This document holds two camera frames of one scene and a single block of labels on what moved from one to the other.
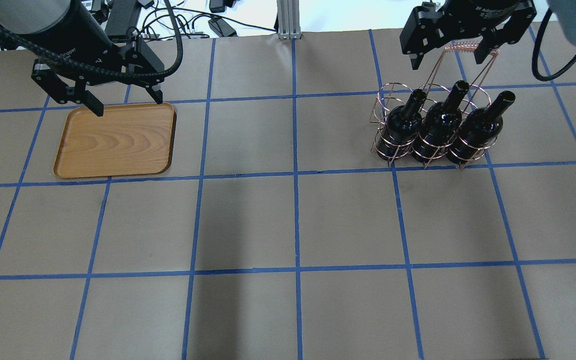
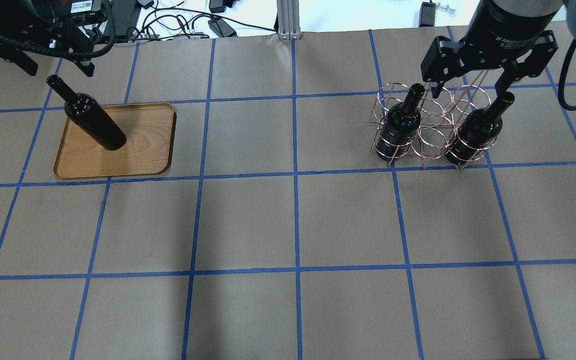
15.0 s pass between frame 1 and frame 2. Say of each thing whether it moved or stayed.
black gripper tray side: moved
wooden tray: stayed
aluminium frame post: stayed
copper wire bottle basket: stayed
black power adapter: stayed
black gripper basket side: moved
